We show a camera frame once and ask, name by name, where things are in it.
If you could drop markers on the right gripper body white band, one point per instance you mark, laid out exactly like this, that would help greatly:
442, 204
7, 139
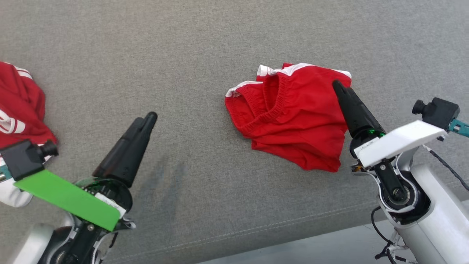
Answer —
399, 141

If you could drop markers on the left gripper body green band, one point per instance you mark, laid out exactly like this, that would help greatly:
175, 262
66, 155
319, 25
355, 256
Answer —
69, 196

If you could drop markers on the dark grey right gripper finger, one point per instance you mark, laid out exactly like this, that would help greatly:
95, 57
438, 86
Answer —
348, 117
361, 112

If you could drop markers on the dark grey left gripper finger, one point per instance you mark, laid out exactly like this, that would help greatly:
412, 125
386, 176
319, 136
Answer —
119, 154
141, 146

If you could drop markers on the red shorts white trim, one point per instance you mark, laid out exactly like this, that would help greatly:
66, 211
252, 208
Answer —
296, 121

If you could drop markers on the red Bulls 23 jersey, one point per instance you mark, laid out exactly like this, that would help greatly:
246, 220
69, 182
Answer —
18, 110

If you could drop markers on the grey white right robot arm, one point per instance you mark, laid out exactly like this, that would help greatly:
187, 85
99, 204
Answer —
439, 220

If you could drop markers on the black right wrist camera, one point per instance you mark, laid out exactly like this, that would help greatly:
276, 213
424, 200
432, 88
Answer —
438, 112

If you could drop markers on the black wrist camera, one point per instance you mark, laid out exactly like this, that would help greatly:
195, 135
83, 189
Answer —
23, 157
438, 112

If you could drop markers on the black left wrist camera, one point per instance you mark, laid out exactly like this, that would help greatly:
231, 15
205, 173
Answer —
23, 157

